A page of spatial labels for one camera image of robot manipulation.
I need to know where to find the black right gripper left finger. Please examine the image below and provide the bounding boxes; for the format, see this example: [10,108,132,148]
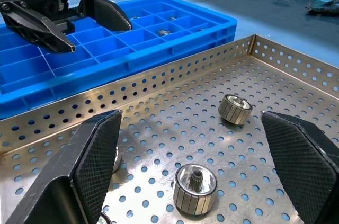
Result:
[5,109,123,224]

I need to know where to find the perforated stainless steel tray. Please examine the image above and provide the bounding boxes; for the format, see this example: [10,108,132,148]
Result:
[0,34,339,224]

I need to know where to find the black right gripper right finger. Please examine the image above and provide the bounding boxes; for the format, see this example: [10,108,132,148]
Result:
[260,110,339,224]

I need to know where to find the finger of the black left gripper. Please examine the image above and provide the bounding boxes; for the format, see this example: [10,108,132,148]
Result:
[0,1,77,54]
[76,0,132,32]

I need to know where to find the blue plastic compartment tray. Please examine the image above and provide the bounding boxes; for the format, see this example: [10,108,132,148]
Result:
[0,0,238,121]

